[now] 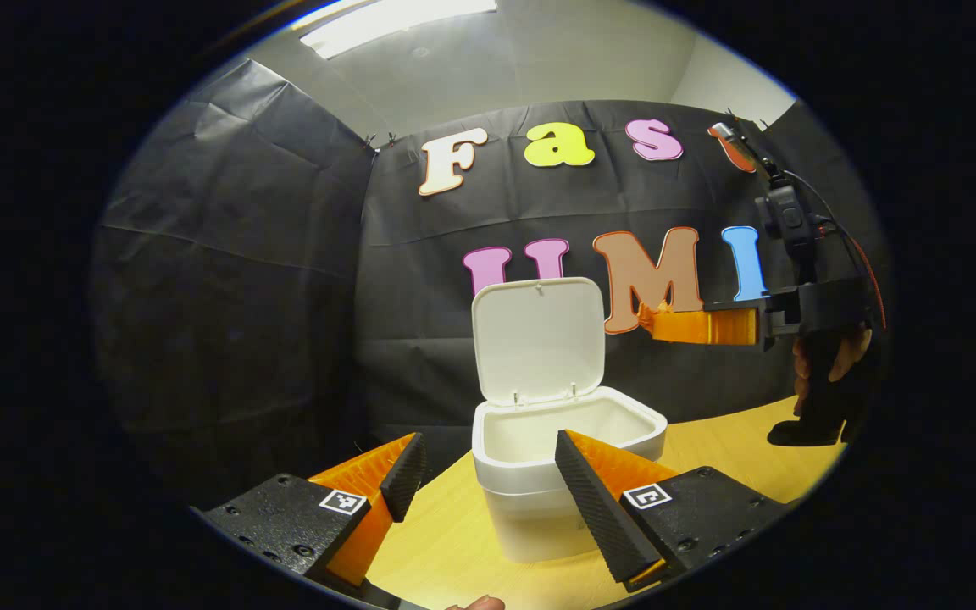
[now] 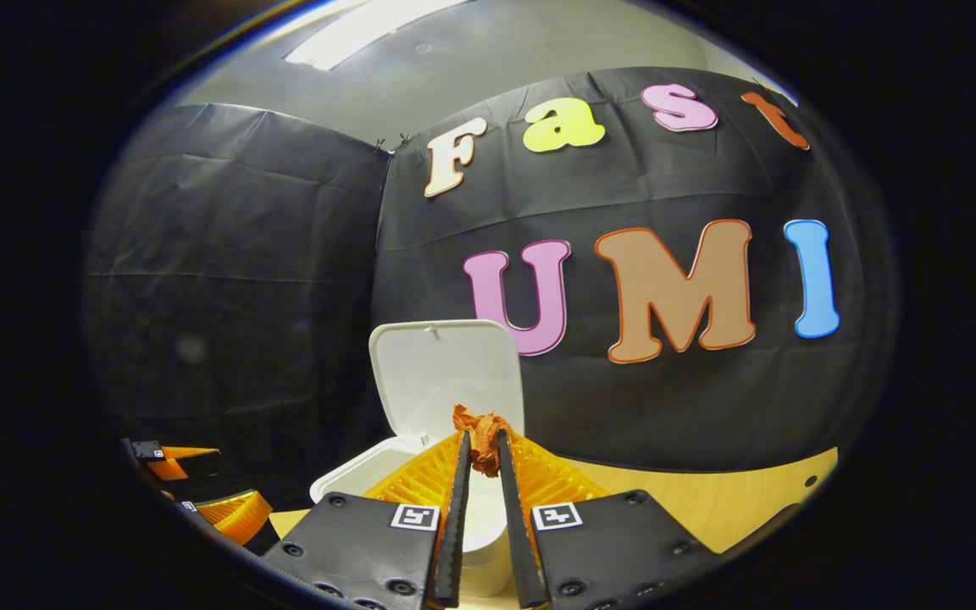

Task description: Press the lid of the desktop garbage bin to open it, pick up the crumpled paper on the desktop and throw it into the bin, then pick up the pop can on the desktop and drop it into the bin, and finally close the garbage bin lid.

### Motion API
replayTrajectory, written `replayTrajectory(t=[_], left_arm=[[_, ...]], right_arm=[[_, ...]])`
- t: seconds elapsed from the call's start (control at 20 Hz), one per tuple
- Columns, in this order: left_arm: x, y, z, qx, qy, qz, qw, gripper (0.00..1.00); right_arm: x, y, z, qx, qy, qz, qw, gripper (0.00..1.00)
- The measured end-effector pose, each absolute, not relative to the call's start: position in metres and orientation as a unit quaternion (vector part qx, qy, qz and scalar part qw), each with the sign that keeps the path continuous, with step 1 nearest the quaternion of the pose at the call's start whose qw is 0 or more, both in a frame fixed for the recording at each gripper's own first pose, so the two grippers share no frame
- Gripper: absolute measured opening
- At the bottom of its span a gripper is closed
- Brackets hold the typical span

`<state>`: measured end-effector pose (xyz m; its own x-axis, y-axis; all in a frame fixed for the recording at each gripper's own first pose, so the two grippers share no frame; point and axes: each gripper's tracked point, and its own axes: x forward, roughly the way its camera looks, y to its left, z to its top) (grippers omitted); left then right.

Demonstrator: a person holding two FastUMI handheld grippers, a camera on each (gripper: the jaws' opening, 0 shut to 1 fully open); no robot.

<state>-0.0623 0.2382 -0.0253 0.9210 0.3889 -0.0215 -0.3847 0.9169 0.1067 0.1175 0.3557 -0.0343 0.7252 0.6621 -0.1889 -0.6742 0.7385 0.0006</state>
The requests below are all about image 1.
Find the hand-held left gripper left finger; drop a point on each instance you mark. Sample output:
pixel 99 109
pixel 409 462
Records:
pixel 407 474

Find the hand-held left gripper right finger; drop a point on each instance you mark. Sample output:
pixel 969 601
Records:
pixel 594 508

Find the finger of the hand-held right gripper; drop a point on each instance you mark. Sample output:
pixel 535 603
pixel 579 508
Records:
pixel 725 326

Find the orange paper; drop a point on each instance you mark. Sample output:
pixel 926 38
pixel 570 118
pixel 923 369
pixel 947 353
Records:
pixel 651 318

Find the white desktop garbage bin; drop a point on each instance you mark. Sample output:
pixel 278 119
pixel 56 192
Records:
pixel 539 339

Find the wooden desktop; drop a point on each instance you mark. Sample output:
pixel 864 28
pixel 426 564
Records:
pixel 725 457

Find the black backdrop cloth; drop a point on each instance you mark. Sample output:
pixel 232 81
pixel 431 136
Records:
pixel 225 296

